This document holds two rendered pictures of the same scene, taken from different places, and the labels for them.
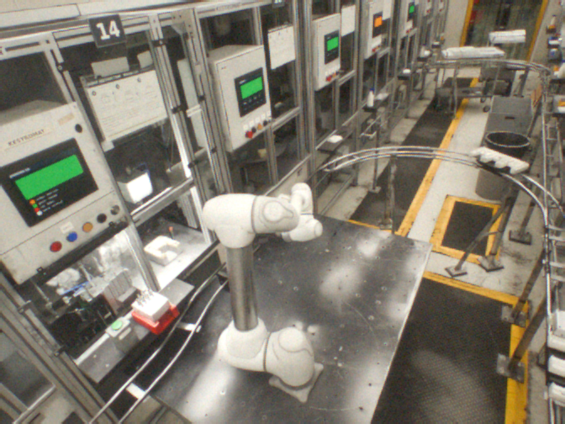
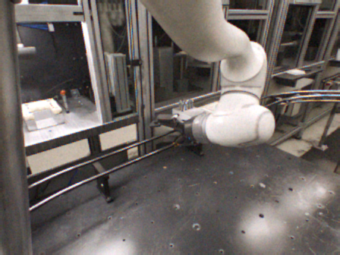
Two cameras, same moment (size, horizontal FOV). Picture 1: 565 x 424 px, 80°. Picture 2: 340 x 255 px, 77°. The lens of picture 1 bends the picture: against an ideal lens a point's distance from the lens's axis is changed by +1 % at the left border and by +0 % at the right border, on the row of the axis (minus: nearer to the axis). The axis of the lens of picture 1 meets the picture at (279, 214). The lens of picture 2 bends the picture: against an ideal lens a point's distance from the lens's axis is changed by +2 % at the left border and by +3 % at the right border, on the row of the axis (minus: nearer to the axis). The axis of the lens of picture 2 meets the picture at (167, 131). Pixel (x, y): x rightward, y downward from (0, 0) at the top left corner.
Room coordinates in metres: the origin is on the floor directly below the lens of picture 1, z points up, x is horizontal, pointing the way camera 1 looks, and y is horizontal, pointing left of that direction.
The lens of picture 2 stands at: (0.80, -0.10, 1.30)
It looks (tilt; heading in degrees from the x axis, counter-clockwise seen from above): 28 degrees down; 17
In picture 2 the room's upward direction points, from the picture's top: straight up
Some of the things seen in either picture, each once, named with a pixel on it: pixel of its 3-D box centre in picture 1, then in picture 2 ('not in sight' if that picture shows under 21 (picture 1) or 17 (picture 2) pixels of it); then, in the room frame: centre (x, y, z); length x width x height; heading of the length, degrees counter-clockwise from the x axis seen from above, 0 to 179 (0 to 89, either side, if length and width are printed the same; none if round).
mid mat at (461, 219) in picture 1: (467, 226); not in sight; (2.43, -1.77, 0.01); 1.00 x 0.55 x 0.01; 145
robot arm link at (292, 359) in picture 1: (291, 352); not in sight; (0.80, 0.02, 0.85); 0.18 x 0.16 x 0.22; 74
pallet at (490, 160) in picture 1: (496, 162); not in sight; (2.13, -1.63, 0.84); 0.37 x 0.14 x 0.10; 23
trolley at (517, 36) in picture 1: (501, 60); not in sight; (6.34, -4.34, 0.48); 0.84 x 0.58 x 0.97; 153
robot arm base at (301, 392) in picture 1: (298, 368); not in sight; (0.81, -0.01, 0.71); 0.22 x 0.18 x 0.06; 145
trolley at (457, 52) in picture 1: (466, 77); not in sight; (5.53, -3.28, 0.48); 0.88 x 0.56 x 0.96; 73
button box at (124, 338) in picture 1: (121, 333); not in sight; (0.89, 0.70, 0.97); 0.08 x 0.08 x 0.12; 55
